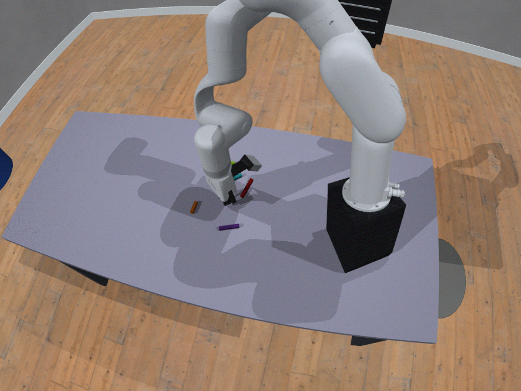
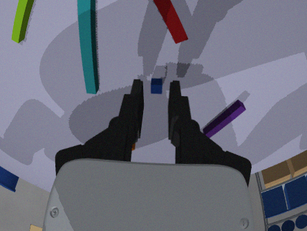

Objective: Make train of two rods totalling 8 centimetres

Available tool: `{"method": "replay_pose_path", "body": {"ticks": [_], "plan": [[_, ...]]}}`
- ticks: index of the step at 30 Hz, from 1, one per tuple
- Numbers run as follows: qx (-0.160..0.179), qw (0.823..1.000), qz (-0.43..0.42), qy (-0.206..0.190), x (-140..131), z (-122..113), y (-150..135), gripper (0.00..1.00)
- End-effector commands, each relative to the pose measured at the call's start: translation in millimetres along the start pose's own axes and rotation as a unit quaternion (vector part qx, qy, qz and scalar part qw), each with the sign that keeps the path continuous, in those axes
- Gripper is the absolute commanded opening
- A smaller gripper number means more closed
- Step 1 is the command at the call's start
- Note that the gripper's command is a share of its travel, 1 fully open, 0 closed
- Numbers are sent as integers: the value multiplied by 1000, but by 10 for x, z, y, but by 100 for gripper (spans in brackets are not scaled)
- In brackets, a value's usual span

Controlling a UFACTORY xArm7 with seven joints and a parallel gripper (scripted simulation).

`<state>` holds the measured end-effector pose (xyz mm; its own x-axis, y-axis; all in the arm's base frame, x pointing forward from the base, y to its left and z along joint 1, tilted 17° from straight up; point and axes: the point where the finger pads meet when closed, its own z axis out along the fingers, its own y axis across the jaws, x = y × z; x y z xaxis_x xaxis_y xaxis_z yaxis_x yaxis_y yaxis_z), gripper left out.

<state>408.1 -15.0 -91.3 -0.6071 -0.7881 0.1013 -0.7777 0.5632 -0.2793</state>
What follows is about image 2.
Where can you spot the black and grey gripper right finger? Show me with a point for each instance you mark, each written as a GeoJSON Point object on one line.
{"type": "Point", "coordinates": [193, 146]}

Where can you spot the turquoise rod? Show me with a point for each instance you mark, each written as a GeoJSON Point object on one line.
{"type": "Point", "coordinates": [86, 21]}

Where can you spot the dark red rod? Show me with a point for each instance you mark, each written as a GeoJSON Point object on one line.
{"type": "Point", "coordinates": [171, 19]}

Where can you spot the lime green rod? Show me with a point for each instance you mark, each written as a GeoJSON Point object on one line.
{"type": "Point", "coordinates": [21, 20]}

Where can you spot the purple rod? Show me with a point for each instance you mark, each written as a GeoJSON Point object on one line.
{"type": "Point", "coordinates": [224, 119]}

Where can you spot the dark blue block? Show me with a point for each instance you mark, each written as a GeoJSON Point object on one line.
{"type": "Point", "coordinates": [156, 86]}

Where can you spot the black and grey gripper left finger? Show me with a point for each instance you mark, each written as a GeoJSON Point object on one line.
{"type": "Point", "coordinates": [115, 142]}

